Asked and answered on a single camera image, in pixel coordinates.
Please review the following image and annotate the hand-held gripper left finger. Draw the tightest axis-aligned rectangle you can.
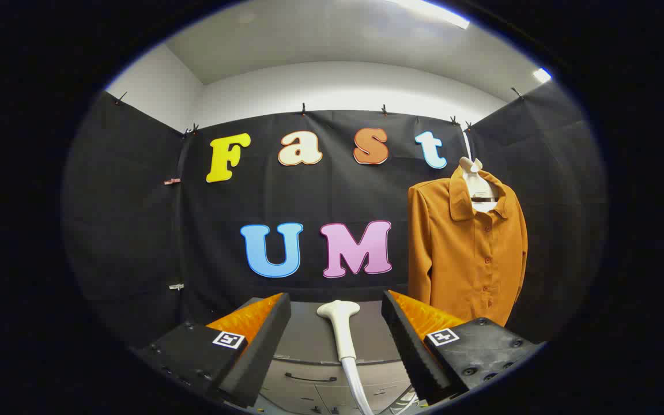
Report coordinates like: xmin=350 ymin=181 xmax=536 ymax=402
xmin=130 ymin=292 xmax=292 ymax=409

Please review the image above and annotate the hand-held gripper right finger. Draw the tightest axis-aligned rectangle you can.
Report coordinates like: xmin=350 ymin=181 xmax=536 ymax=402
xmin=381 ymin=290 xmax=546 ymax=406

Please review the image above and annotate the white garment steamer head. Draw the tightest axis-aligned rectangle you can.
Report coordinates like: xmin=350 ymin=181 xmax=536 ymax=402
xmin=316 ymin=300 xmax=361 ymax=363

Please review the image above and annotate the orange button-up shirt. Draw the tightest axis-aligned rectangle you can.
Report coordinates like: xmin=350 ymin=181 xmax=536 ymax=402
xmin=407 ymin=166 xmax=529 ymax=328

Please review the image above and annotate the white garment hanger form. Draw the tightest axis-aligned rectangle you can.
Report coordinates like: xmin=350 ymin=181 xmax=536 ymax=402
xmin=459 ymin=130 xmax=501 ymax=215

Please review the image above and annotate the grey cabinet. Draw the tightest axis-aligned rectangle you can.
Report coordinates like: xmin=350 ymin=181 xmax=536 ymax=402
xmin=258 ymin=300 xmax=420 ymax=415

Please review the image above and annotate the black backdrop cloth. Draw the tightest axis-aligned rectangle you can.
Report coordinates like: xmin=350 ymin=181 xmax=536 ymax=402
xmin=61 ymin=81 xmax=607 ymax=349

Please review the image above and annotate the long ceiling strip light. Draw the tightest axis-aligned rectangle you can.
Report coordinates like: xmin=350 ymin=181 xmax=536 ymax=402
xmin=388 ymin=0 xmax=471 ymax=30

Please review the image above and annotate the black drawer handle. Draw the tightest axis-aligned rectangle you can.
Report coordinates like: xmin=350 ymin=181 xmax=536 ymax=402
xmin=284 ymin=372 xmax=338 ymax=383

